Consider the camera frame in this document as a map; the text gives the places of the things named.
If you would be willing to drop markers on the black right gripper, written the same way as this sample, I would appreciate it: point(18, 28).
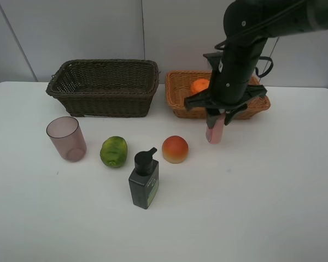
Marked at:
point(229, 83)

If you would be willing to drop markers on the pink lotion bottle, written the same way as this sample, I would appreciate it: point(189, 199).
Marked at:
point(214, 134)

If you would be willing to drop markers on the orange mandarin fruit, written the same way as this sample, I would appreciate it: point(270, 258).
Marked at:
point(199, 85)

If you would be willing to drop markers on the red yellow peach fruit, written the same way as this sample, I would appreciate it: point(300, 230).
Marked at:
point(175, 149)

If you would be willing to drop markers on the black pump soap bottle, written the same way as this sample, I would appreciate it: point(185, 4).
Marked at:
point(144, 179)

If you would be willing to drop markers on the translucent purple plastic cup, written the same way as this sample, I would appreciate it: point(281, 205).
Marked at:
point(66, 135)

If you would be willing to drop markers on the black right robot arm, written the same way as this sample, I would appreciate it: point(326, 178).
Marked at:
point(248, 25)

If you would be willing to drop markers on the orange wicker basket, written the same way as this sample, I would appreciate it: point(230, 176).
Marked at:
point(178, 87)

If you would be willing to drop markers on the green lime fruit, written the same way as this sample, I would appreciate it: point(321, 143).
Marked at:
point(114, 152)

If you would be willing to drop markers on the dark brown wicker basket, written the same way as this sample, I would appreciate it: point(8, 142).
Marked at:
point(122, 88)

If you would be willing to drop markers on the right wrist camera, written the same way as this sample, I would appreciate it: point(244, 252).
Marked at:
point(215, 60)

